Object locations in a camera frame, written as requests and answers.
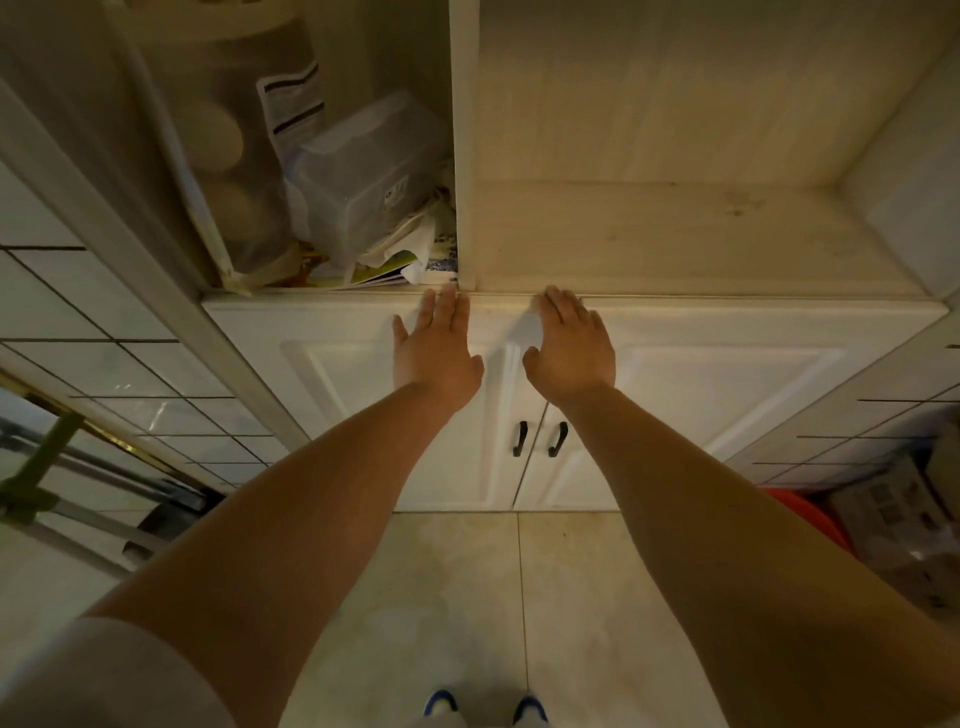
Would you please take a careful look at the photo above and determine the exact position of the metal tube rack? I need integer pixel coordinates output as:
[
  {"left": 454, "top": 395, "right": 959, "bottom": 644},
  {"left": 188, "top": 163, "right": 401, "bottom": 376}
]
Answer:
[{"left": 0, "top": 416, "right": 220, "bottom": 580}]

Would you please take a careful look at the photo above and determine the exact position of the plastic pack of paper rolls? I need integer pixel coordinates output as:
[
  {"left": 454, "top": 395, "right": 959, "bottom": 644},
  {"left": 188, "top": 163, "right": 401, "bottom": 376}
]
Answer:
[{"left": 120, "top": 0, "right": 328, "bottom": 292}]

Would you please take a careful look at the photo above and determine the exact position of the person's left forearm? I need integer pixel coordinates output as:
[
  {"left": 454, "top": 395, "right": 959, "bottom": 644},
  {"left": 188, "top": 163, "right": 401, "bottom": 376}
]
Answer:
[{"left": 84, "top": 381, "right": 468, "bottom": 728}]

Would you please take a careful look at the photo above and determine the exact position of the white panelled cabinet door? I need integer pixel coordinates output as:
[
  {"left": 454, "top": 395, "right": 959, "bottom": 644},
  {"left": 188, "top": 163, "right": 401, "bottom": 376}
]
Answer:
[
  {"left": 513, "top": 295, "right": 949, "bottom": 514},
  {"left": 202, "top": 292, "right": 550, "bottom": 514}
]

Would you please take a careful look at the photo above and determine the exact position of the red plastic basin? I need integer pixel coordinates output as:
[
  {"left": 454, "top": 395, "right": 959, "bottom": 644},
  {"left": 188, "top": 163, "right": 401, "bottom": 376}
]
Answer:
[{"left": 763, "top": 487, "right": 858, "bottom": 558}]

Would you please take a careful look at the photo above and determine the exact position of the person's right hand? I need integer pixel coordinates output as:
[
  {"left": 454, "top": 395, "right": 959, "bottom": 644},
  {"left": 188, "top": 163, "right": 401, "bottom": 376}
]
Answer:
[{"left": 522, "top": 285, "right": 617, "bottom": 410}]

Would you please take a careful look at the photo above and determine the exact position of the pale wooden shelf cabinet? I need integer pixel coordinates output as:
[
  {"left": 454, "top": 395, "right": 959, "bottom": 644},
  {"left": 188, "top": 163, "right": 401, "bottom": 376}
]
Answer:
[{"left": 0, "top": 0, "right": 960, "bottom": 519}]

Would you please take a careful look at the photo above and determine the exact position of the printed cardboard box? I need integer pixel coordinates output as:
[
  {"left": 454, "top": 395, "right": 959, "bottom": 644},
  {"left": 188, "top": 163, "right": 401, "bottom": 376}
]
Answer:
[{"left": 827, "top": 448, "right": 960, "bottom": 620}]

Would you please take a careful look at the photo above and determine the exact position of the clear plastic storage box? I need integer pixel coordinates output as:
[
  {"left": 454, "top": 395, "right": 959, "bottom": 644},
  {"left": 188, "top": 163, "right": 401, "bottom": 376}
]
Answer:
[{"left": 288, "top": 90, "right": 452, "bottom": 265}]

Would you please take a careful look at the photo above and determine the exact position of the white shirt sleeve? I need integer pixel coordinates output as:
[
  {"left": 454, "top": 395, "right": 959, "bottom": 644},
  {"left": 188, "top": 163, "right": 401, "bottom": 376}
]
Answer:
[{"left": 0, "top": 615, "right": 237, "bottom": 728}]

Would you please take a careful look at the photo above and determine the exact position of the person's right forearm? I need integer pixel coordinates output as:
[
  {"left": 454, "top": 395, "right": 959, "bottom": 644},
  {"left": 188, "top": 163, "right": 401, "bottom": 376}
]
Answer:
[{"left": 553, "top": 384, "right": 960, "bottom": 728}]

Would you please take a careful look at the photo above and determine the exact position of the person's left hand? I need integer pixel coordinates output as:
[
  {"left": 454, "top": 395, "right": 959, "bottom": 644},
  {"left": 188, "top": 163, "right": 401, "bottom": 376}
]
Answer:
[{"left": 392, "top": 284, "right": 486, "bottom": 415}]

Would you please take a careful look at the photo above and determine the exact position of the white printed paper sheet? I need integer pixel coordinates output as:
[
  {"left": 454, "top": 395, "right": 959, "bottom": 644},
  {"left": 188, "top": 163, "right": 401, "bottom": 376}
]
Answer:
[{"left": 255, "top": 63, "right": 328, "bottom": 157}]

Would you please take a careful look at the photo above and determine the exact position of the pile of paper leaflets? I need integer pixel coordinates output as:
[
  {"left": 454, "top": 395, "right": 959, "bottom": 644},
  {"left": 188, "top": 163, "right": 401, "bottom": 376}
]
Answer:
[{"left": 298, "top": 183, "right": 459, "bottom": 291}]

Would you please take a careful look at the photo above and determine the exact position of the green mop handle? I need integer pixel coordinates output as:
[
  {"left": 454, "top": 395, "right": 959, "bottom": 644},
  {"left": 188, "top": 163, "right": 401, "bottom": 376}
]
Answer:
[{"left": 0, "top": 410, "right": 86, "bottom": 528}]

